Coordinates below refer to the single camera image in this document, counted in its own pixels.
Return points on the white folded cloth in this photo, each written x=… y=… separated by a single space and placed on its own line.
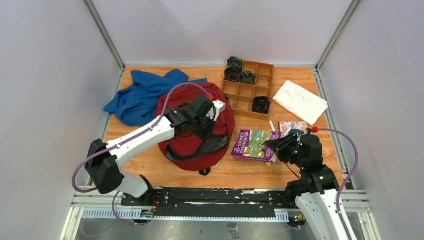
x=300 y=102

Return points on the rolled dark tie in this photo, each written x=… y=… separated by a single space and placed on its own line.
x=233 y=74

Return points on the rolled green tie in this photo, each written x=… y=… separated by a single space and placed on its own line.
x=247 y=77

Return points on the blue capped white marker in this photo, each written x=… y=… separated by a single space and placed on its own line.
x=272 y=125

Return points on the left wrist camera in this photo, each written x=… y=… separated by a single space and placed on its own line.
x=218 y=107

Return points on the wooden divided tray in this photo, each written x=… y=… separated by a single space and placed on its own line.
x=240 y=95

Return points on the Little Women book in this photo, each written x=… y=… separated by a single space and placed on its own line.
x=290 y=127

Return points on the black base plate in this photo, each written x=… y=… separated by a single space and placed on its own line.
x=212 y=202

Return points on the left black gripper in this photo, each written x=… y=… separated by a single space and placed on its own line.
x=205 y=124

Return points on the blue cloth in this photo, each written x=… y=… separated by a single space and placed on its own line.
x=136 y=105

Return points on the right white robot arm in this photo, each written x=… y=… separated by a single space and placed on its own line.
x=317 y=193

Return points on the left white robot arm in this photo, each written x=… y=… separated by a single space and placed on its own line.
x=106 y=160

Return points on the rolled tie with orange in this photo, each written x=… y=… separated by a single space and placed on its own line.
x=261 y=105

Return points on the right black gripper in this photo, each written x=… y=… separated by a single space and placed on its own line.
x=280 y=145

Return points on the red backpack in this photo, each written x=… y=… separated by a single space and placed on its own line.
x=191 y=153

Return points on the purple treehouse book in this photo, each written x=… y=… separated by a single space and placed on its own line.
x=250 y=145

